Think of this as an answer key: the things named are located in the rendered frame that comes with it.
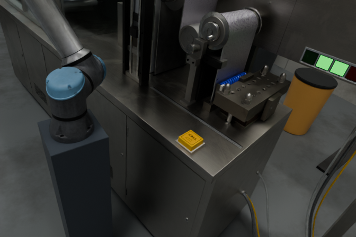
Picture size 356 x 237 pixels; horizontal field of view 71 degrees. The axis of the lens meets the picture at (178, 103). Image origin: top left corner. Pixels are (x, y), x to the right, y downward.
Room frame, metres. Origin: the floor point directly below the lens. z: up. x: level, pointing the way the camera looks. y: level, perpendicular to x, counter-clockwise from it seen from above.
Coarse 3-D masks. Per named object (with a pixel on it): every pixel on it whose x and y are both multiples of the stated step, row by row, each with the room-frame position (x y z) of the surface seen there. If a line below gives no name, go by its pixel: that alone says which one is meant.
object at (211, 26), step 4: (208, 24) 0.98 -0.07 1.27; (212, 24) 0.97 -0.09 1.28; (216, 24) 0.97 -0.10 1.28; (204, 28) 0.99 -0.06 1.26; (208, 28) 0.98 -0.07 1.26; (212, 28) 0.96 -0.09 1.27; (216, 28) 0.95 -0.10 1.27; (204, 32) 0.99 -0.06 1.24; (208, 32) 0.97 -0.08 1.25; (212, 32) 0.97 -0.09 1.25; (216, 32) 0.95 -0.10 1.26; (204, 36) 0.98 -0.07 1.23; (216, 36) 0.95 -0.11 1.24; (208, 40) 0.97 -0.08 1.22; (212, 40) 0.96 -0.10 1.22
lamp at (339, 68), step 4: (336, 64) 0.97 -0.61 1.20; (340, 64) 0.97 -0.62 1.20; (344, 64) 0.96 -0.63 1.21; (332, 68) 0.98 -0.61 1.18; (336, 68) 0.97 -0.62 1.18; (340, 68) 0.96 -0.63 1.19; (344, 68) 0.95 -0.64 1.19; (336, 72) 0.96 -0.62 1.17; (340, 72) 0.96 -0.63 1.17; (344, 72) 0.95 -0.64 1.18
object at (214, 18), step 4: (212, 16) 0.99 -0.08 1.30; (204, 20) 1.01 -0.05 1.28; (208, 20) 1.00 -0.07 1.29; (212, 20) 0.99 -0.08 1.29; (216, 20) 0.98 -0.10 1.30; (220, 20) 0.97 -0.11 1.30; (204, 24) 1.01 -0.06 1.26; (220, 24) 0.96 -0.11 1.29; (220, 28) 0.96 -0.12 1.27; (224, 28) 0.95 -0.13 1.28; (220, 32) 0.96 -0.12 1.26; (224, 32) 0.95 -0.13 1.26; (220, 36) 0.95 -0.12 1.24; (224, 36) 0.95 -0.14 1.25; (216, 40) 0.96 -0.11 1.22; (220, 40) 0.95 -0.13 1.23; (212, 44) 0.97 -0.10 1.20; (216, 44) 0.96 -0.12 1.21
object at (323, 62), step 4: (320, 56) 1.02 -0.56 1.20; (320, 60) 1.01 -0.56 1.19; (324, 60) 1.00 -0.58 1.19; (328, 60) 0.99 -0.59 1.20; (332, 60) 0.99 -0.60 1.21; (316, 64) 1.02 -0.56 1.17; (320, 64) 1.01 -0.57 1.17; (324, 64) 1.00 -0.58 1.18; (328, 64) 0.99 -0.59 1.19; (324, 68) 0.99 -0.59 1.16
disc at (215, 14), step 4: (212, 12) 1.00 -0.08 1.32; (216, 12) 0.99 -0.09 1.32; (204, 16) 1.02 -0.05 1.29; (208, 16) 1.01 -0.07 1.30; (216, 16) 0.98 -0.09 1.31; (220, 16) 0.97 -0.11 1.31; (224, 20) 0.96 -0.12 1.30; (200, 24) 1.03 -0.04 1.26; (224, 24) 0.96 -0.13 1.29; (200, 28) 1.03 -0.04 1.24; (228, 28) 0.94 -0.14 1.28; (200, 32) 1.02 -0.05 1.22; (228, 32) 0.94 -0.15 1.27; (200, 36) 1.02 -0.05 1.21; (228, 36) 0.94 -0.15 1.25; (224, 40) 0.95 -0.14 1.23; (208, 44) 0.99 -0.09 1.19; (220, 44) 0.95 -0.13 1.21; (224, 44) 0.94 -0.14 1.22; (212, 48) 0.97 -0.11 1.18; (216, 48) 0.96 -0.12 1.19; (220, 48) 0.95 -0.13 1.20
